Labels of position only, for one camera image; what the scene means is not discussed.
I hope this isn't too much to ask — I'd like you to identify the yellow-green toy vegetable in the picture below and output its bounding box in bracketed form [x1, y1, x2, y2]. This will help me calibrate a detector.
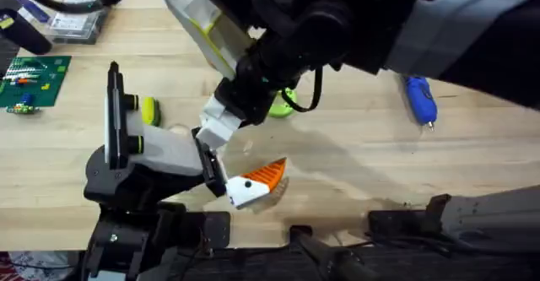
[140, 95, 163, 128]

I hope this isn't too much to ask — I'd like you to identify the blue electric screwdriver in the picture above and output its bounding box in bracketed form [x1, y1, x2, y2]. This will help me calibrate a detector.
[402, 73, 440, 133]

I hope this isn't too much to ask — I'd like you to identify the green disc with holes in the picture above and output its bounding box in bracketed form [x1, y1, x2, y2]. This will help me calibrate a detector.
[267, 87, 299, 120]

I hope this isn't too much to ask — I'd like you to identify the green board with toy blocks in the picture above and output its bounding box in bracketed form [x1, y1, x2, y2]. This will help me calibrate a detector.
[0, 54, 73, 116]

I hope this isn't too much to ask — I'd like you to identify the black cylinder with yellow label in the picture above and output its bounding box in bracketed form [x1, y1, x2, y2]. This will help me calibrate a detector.
[0, 8, 54, 57]

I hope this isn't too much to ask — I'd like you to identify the red white patterned cloth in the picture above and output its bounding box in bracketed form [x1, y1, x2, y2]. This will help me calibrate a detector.
[0, 250, 82, 281]

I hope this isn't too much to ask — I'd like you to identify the blue flat strip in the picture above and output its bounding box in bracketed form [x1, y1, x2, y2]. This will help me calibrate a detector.
[3, 0, 52, 24]

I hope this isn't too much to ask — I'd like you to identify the black rail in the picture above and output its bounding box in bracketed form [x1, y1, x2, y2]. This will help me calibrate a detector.
[168, 224, 540, 281]

